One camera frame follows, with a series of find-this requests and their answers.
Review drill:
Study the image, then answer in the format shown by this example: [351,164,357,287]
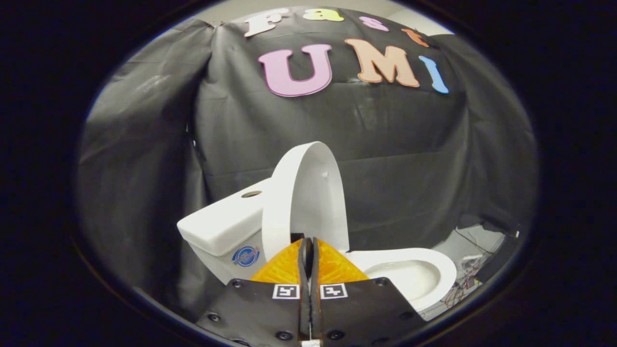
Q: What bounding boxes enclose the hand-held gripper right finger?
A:
[309,237,427,346]

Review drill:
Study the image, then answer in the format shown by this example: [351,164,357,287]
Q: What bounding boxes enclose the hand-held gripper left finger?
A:
[197,237,311,346]

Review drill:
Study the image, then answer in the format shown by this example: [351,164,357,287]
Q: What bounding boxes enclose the white toilet lid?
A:
[261,141,350,265]

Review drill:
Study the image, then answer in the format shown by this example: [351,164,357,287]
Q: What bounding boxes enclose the white toilet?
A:
[176,177,457,313]

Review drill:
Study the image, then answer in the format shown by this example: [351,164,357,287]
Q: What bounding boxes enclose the black box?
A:
[476,233,522,284]

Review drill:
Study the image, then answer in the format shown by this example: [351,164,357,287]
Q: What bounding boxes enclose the black backdrop cloth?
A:
[77,6,539,319]

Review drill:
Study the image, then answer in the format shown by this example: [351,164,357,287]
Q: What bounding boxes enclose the red wires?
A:
[443,267,483,309]

